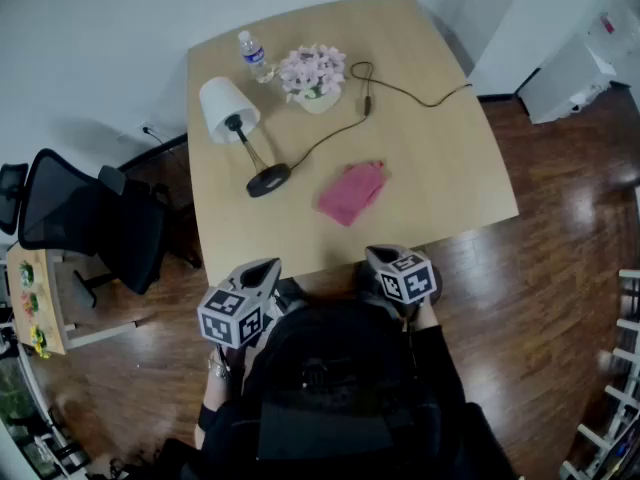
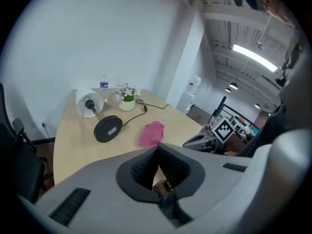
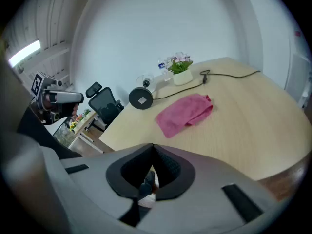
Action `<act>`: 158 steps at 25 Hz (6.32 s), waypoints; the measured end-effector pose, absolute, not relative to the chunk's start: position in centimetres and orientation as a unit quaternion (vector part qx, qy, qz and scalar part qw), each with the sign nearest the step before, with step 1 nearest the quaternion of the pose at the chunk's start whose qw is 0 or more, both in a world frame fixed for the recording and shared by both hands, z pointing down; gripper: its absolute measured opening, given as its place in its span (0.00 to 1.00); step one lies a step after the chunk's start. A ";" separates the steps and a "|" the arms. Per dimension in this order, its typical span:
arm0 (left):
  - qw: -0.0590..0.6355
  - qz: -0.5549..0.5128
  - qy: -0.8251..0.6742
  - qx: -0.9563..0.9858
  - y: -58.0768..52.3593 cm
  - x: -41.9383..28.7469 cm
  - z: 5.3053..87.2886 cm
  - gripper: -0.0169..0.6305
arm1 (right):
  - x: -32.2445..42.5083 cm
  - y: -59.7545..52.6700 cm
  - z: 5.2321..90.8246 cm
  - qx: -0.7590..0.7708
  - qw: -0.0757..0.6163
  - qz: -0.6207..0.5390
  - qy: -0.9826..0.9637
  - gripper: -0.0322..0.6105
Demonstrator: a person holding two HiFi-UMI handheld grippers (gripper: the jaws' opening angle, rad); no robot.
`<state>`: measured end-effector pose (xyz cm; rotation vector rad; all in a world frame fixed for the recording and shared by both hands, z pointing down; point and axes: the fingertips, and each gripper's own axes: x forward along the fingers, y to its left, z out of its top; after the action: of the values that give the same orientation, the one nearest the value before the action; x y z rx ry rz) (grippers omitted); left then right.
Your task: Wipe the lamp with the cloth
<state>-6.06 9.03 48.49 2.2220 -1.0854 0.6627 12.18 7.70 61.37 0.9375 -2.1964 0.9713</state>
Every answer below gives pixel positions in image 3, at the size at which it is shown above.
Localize clear water bottle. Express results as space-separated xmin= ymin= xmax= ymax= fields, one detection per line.
xmin=157 ymin=57 xmax=173 ymax=82

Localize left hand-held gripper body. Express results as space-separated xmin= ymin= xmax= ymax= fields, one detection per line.
xmin=30 ymin=71 xmax=74 ymax=126

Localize long ceiling light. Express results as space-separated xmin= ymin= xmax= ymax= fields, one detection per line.
xmin=8 ymin=39 xmax=41 ymax=67

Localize white leg wooden table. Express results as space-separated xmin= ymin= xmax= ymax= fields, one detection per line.
xmin=69 ymin=110 xmax=105 ymax=155

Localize pink cloth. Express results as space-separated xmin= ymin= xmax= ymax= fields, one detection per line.
xmin=155 ymin=93 xmax=214 ymax=139

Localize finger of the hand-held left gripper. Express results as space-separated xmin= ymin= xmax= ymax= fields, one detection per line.
xmin=56 ymin=92 xmax=85 ymax=105

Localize dark frame window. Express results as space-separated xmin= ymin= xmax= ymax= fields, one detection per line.
xmin=53 ymin=120 xmax=77 ymax=149

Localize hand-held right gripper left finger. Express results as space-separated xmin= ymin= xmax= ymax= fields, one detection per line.
xmin=40 ymin=142 xmax=156 ymax=234

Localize white table lamp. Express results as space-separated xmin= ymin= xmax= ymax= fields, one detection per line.
xmin=128 ymin=74 xmax=156 ymax=111

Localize pink flowers in cream pot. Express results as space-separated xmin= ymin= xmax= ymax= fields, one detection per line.
xmin=166 ymin=52 xmax=195 ymax=86

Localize white water dispenser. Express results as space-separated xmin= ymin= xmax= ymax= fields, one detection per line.
xmin=284 ymin=51 xmax=312 ymax=108

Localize person's dark shoe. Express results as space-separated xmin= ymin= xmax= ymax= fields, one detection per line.
xmin=138 ymin=171 xmax=156 ymax=200

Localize clear water jug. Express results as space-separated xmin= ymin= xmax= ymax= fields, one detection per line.
xmin=289 ymin=18 xmax=308 ymax=55

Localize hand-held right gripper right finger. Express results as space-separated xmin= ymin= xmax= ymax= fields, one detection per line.
xmin=136 ymin=142 xmax=280 ymax=234

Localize person's black clothing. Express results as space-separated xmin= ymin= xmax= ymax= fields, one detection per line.
xmin=17 ymin=106 xmax=82 ymax=159

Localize black lamp power cable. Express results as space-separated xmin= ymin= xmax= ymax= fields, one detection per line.
xmin=153 ymin=69 xmax=261 ymax=101

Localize black mesh headrest office chair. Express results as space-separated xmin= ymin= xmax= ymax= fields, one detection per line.
xmin=85 ymin=81 xmax=125 ymax=133

